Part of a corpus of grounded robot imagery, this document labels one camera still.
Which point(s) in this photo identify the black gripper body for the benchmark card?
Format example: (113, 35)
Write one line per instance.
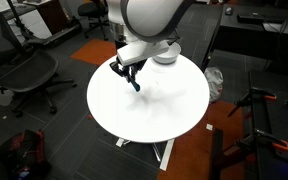
(132, 65)

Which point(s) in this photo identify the black mesh office chair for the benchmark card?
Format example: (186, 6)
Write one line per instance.
(27, 71)

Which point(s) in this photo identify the black swivel office chair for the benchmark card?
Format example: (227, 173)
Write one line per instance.
(95, 13)

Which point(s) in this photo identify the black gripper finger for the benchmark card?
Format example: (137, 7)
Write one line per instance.
(116, 68)
(131, 75)

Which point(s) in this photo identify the translucent plastic bag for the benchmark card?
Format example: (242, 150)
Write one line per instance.
(214, 83)

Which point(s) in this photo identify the white table base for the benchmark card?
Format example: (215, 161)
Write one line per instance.
(167, 155)

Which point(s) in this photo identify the red and black bag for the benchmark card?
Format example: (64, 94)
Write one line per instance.
(24, 153)

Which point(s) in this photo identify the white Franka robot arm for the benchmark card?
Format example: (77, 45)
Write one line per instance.
(147, 20)

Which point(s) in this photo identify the small white floor scrap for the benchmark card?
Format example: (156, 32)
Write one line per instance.
(4, 117)

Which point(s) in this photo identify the brown wooden cabinet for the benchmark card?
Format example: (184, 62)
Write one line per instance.
(52, 15)

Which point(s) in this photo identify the white desk with cabinets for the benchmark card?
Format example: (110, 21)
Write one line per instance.
(34, 23)

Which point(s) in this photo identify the white floor card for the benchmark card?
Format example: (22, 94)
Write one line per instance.
(209, 127)

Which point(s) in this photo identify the grey computer mouse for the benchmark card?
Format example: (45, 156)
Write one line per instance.
(229, 10)

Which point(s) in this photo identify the teal and black marker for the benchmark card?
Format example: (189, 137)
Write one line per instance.
(136, 86)

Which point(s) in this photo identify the grey round bowl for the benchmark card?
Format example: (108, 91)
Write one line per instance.
(170, 56)

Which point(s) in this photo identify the black stand post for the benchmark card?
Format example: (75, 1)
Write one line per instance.
(216, 153)

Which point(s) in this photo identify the black electric scooter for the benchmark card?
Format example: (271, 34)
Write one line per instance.
(55, 36)

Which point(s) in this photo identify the small red floor scrap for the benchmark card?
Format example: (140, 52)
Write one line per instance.
(89, 116)

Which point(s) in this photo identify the black red stand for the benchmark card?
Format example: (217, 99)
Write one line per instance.
(277, 133)

